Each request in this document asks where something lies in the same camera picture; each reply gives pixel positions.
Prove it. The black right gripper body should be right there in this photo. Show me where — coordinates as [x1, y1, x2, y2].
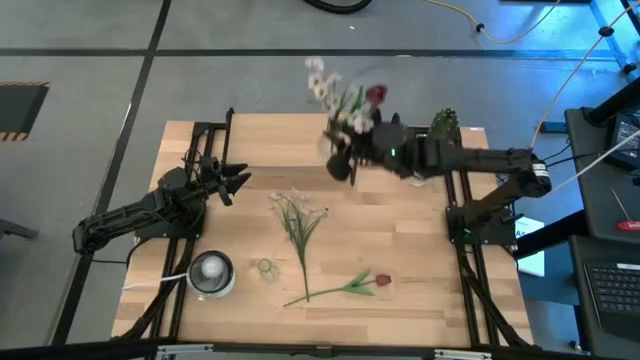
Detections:
[367, 121, 426, 177]

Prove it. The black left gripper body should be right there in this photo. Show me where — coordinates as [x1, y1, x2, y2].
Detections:
[182, 154, 234, 207]

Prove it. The red artificial tulip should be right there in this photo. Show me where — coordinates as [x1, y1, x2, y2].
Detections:
[282, 272, 394, 308]
[363, 83, 390, 121]

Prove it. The white artificial flower sprig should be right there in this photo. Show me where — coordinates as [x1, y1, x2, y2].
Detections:
[303, 55, 375, 146]
[268, 188, 330, 303]

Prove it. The twisted clear glass vase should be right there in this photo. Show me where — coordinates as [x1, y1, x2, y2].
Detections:
[256, 256, 280, 282]

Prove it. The green cactus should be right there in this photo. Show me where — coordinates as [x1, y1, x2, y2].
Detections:
[428, 107, 461, 142]

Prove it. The round white dome device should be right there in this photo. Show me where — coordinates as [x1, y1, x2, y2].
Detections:
[185, 249, 236, 301]

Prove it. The white paper sheet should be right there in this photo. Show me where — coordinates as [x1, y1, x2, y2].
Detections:
[513, 215, 546, 278]

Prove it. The black table edge bar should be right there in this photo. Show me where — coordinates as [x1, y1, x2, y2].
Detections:
[0, 338, 640, 360]

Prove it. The hazard-striped floor plate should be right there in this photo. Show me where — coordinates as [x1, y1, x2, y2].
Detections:
[0, 81, 52, 143]

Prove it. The grey chair base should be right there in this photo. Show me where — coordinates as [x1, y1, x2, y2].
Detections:
[0, 218, 40, 242]

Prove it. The black side desk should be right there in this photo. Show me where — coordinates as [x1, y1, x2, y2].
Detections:
[564, 89, 640, 360]

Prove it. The black keyboard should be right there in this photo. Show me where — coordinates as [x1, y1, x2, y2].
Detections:
[583, 260, 640, 344]

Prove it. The black aluminium frame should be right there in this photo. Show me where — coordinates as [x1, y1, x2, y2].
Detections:
[119, 107, 236, 346]
[444, 124, 534, 349]

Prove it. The thin white cable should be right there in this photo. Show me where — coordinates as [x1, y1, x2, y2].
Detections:
[121, 272, 190, 292]

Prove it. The thick black hose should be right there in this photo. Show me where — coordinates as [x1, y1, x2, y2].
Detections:
[303, 0, 374, 15]

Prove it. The yellow floor cable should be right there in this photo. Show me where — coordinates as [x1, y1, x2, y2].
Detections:
[424, 0, 562, 46]

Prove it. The beige floor cable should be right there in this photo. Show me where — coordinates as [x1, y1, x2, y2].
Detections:
[528, 0, 640, 151]

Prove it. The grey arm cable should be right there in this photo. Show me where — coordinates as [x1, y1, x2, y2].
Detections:
[547, 128, 640, 196]

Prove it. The red-handled tool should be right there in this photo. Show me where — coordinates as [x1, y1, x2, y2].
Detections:
[611, 188, 640, 233]

